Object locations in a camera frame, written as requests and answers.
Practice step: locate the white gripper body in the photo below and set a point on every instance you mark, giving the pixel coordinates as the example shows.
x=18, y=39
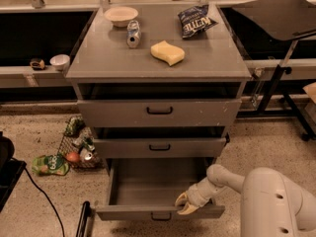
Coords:
x=198, y=196

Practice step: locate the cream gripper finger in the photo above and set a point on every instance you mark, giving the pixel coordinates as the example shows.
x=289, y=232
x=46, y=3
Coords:
x=182, y=199
x=188, y=209

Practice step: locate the grey bottom drawer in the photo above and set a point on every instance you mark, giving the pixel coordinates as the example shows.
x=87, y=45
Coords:
x=146, y=189

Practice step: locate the grey drawer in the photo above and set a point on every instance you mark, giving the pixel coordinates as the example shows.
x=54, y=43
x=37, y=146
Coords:
x=146, y=189
x=159, y=147
x=158, y=113

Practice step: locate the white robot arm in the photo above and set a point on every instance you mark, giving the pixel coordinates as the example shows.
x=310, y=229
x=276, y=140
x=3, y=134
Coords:
x=272, y=205

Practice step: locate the grey middle drawer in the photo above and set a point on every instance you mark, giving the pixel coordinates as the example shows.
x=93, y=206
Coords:
x=159, y=147

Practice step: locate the grey drawer cabinet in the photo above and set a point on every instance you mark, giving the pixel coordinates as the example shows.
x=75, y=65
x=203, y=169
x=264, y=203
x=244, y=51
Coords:
x=105, y=68

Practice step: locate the grey top drawer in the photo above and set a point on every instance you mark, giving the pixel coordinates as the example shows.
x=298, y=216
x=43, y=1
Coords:
x=158, y=113

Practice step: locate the black pole on floor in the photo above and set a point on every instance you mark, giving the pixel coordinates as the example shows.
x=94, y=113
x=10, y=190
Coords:
x=86, y=220

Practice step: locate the silver can in basket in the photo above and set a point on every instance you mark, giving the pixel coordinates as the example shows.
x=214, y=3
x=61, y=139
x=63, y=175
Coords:
x=86, y=156

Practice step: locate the green bottle in basket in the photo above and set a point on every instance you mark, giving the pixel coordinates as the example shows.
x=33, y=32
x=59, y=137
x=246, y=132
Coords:
x=84, y=141

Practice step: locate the red apple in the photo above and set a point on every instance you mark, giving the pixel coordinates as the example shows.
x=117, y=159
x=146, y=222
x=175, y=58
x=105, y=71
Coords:
x=73, y=157

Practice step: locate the green bag by cabinet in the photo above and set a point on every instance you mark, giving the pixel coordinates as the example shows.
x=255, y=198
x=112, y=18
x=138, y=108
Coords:
x=74, y=125

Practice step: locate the green snack pouch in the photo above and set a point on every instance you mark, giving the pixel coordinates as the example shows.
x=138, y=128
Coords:
x=50, y=165

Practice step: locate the yellow sponge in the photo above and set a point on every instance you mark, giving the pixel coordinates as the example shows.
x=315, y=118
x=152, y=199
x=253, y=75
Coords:
x=171, y=54

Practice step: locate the crushed silver can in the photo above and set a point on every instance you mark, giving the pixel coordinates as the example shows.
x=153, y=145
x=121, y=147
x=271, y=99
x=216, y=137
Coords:
x=133, y=34

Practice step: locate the blue chips bag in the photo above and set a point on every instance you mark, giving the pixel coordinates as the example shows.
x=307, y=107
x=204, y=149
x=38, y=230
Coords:
x=195, y=20

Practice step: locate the black device at left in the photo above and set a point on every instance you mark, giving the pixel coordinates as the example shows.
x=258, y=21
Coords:
x=10, y=169

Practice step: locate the small white cup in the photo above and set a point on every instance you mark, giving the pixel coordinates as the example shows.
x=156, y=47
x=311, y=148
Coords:
x=60, y=62

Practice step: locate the white bowl on cabinet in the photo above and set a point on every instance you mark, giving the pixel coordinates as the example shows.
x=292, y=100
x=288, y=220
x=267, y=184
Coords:
x=121, y=16

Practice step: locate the black tray stand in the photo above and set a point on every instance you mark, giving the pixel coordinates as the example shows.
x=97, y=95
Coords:
x=277, y=41

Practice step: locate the small dark tape measure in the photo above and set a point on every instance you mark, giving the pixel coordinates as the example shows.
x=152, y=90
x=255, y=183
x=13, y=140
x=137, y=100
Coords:
x=37, y=64

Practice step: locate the wire mesh basket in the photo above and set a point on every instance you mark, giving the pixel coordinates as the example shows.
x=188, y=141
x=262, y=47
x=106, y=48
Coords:
x=66, y=147

